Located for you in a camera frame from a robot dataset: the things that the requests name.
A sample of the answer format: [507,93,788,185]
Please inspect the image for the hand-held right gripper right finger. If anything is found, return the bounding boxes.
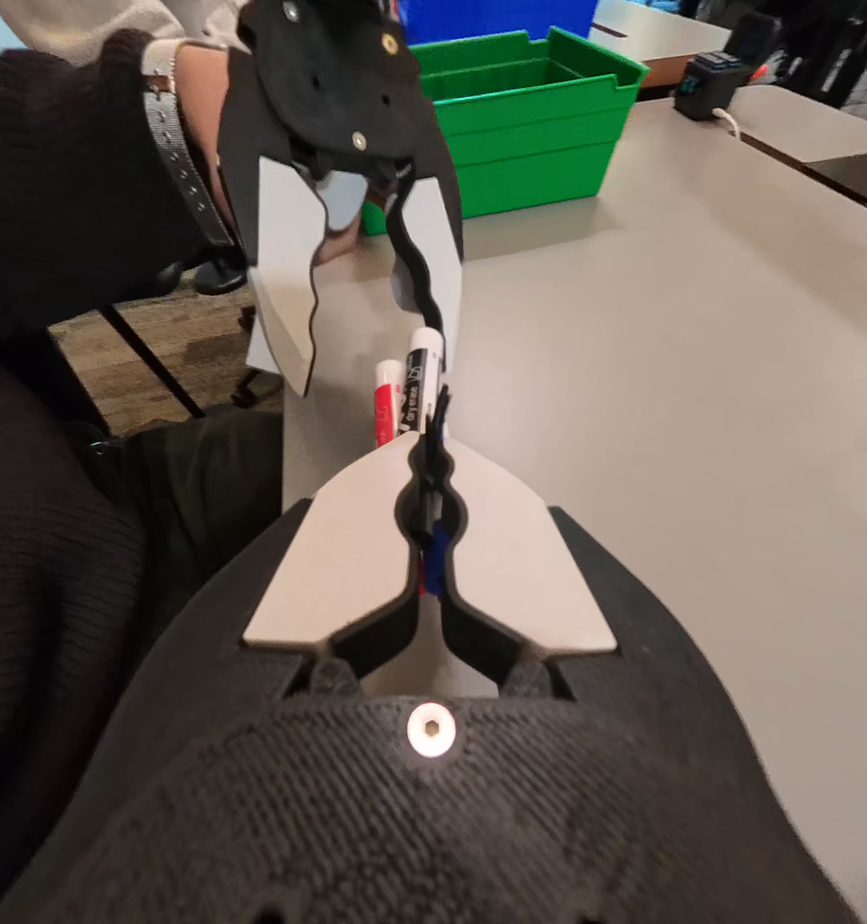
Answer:
[441,436,618,663]

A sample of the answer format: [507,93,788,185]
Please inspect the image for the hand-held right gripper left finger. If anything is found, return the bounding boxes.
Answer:
[242,436,421,661]

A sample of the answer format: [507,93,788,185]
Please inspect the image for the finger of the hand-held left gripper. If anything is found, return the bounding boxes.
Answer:
[386,177,465,371]
[248,155,333,398]

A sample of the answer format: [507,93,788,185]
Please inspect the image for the blue dry erase marker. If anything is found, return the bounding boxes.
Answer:
[425,518,450,602]

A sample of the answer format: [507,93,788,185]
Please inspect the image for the black dry erase marker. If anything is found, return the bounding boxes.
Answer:
[397,327,446,439]

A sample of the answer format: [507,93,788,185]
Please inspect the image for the green plastic bin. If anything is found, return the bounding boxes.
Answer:
[361,27,651,237]

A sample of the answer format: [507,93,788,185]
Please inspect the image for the red dry erase marker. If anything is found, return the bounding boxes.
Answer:
[372,359,407,450]

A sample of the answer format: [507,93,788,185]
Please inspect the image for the black hook-and-loop strap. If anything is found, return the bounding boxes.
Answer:
[415,383,454,551]

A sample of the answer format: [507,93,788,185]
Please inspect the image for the person's left forearm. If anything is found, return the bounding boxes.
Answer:
[0,29,221,342]

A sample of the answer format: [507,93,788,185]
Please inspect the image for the person's left hand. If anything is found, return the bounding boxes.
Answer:
[176,43,234,219]

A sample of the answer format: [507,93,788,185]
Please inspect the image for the black office chair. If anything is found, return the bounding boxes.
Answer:
[47,303,261,434]

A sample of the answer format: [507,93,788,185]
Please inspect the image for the blue plastic bin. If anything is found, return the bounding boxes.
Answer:
[397,0,597,46]

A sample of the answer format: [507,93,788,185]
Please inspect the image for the brown wooden table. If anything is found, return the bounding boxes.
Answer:
[592,0,735,89]

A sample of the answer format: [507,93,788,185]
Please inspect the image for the black battery charger dock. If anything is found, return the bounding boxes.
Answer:
[673,51,757,122]

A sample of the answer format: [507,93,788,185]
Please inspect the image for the black upright device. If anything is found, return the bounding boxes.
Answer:
[722,13,782,71]

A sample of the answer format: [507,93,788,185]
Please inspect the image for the black perforated strap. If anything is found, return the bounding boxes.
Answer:
[141,39,237,251]

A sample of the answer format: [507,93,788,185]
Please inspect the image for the dark corduroy pants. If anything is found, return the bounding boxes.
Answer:
[116,410,288,602]

